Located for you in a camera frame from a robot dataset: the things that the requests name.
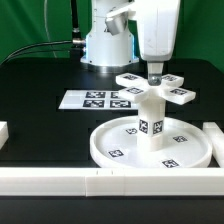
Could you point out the white left barrier block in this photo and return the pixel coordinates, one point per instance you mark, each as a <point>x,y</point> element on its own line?
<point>3,133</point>

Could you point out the white cross-shaped table base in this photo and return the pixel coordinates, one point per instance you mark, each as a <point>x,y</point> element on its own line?
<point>136,89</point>

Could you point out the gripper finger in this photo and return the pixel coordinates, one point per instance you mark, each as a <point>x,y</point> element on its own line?
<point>155,70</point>

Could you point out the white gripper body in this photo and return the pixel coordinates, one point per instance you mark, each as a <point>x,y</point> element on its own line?
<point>157,22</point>

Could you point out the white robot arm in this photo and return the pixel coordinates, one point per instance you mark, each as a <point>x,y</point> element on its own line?
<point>126,31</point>

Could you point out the black cable connector post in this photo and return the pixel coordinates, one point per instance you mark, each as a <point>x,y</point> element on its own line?
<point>76,34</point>

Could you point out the white barrier block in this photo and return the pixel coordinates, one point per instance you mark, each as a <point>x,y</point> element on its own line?
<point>216,136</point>
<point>3,133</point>

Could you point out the white front barrier rail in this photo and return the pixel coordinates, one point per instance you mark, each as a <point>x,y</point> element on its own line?
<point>111,182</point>

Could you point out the white marker tag plate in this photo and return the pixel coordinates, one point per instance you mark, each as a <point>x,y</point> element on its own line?
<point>94,100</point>

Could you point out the white right barrier block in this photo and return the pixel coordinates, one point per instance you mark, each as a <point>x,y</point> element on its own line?
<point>216,136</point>

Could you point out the white round table top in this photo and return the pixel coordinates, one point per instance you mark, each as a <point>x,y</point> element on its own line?
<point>181,145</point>

